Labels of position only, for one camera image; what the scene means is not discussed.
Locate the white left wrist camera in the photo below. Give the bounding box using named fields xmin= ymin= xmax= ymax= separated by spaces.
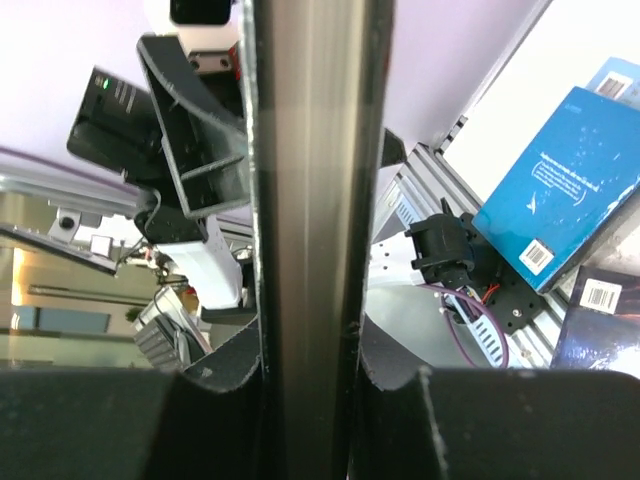
xmin=143 ymin=1 xmax=240 ymax=53

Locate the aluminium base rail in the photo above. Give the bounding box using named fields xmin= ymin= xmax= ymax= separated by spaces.
xmin=374 ymin=144 xmax=567 ymax=368

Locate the black cover book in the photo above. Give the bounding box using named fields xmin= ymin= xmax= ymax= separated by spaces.
xmin=241 ymin=1 xmax=395 ymax=479

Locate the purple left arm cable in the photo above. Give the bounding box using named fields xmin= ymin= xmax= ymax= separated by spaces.
xmin=419 ymin=283 xmax=511 ymax=369

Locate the dark galaxy cover book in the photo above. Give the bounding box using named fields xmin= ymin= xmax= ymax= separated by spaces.
xmin=551 ymin=266 xmax=639 ymax=377

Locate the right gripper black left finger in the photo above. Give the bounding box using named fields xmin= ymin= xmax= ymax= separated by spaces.
xmin=1 ymin=324 xmax=262 ymax=479

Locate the light blue book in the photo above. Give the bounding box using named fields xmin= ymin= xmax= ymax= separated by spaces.
xmin=585 ymin=57 xmax=640 ymax=110

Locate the teal ocean cover book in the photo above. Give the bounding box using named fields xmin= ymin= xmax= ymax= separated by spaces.
xmin=472 ymin=87 xmax=639 ymax=293

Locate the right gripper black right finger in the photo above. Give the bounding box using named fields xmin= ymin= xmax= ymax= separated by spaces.
xmin=349 ymin=321 xmax=639 ymax=479

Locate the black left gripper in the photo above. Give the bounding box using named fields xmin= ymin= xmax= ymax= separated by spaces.
xmin=137 ymin=24 xmax=250 ymax=219

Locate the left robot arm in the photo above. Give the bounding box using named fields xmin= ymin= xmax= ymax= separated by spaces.
xmin=66 ymin=34 xmax=256 ymax=322

